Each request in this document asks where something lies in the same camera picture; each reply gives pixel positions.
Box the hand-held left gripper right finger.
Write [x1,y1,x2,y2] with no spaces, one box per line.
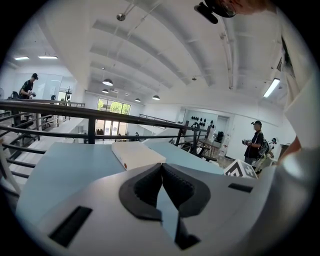
[162,163,273,256]

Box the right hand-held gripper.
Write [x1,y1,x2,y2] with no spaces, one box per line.
[223,159,259,180]

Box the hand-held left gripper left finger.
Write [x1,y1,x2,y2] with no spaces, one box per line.
[37,162,182,256]

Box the person's right forearm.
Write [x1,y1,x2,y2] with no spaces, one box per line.
[276,134,302,164]

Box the flat beige cardboard box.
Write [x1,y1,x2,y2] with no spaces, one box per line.
[110,140,167,172]

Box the large window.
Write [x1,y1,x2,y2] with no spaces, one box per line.
[97,97,132,116]

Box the person's cream-shirted torso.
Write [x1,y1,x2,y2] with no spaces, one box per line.
[279,7,320,151]

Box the black coat rack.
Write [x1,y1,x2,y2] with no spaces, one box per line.
[63,85,74,101]

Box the person's head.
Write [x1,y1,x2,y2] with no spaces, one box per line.
[214,0,271,18]

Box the group of black wall discs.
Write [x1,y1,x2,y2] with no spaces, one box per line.
[189,115,216,129]

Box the black head camera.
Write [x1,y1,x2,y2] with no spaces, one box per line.
[193,1,237,25]

